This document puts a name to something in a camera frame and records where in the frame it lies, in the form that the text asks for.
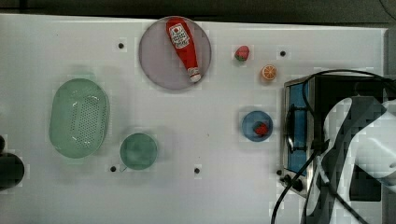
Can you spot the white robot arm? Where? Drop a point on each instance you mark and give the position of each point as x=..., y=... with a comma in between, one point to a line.
x=359, y=134

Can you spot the silver toaster oven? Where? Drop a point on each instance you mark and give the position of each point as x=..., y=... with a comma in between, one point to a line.
x=307, y=101

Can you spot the blue small bowl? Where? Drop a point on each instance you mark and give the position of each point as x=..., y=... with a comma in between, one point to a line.
x=250, y=120

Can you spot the red toy strawberry in bowl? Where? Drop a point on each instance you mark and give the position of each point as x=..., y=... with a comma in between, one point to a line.
x=261, y=129

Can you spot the grey round plate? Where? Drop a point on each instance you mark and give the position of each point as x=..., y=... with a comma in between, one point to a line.
x=160, y=62

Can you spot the red toy strawberry on table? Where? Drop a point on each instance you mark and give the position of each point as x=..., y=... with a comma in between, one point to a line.
x=242, y=53

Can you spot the orange slice toy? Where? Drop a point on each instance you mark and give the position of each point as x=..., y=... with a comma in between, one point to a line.
x=269, y=72

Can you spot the red ketchup bottle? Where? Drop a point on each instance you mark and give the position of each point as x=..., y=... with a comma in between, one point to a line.
x=181, y=39

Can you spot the green perforated colander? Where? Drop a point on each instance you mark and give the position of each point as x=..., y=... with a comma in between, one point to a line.
x=79, y=118

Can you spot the black round base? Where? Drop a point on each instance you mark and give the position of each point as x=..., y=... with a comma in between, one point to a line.
x=11, y=168

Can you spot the green cup with handle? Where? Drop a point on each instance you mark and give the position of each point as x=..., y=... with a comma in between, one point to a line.
x=138, y=151

